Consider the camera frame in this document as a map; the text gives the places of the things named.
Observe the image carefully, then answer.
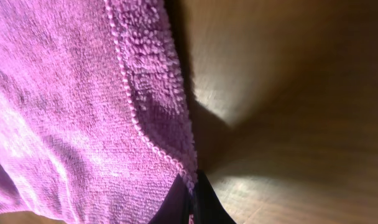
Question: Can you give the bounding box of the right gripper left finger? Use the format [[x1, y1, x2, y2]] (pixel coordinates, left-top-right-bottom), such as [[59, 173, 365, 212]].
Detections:
[[149, 175, 190, 224]]

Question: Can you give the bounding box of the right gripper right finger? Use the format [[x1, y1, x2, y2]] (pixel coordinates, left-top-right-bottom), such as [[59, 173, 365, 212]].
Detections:
[[193, 170, 236, 224]]

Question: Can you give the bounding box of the purple microfiber cloth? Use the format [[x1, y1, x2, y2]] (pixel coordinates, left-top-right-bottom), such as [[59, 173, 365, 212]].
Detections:
[[0, 0, 197, 223]]

